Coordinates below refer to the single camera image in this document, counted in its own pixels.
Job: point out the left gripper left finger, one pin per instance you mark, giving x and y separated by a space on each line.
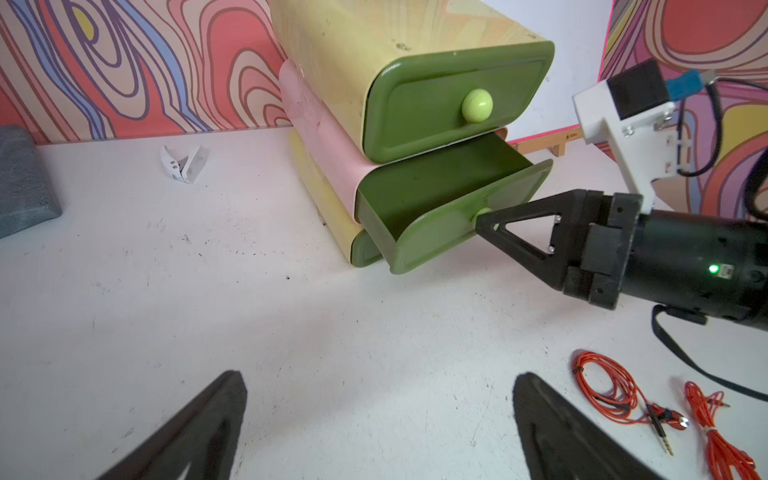
199 442

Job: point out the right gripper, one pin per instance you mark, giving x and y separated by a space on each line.
577 242

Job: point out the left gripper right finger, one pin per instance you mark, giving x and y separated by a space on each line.
559 442

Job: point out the red earphones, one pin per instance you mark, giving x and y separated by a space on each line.
725 461
624 402

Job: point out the green drawer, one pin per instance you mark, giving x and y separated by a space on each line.
425 102
416 209
363 250

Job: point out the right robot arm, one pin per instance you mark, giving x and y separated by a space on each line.
705 266

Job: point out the red earphones bundled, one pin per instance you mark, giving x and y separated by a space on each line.
725 461

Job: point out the yellow green drawer cabinet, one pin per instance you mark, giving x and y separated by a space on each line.
336 49

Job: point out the wooden easel stand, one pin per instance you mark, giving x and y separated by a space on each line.
555 141

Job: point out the pink framed whiteboard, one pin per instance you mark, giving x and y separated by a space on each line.
578 29

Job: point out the white clip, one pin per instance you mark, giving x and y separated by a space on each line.
185 169

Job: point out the grey sponge block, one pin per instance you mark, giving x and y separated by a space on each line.
27 194

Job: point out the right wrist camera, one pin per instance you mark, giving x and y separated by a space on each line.
639 114

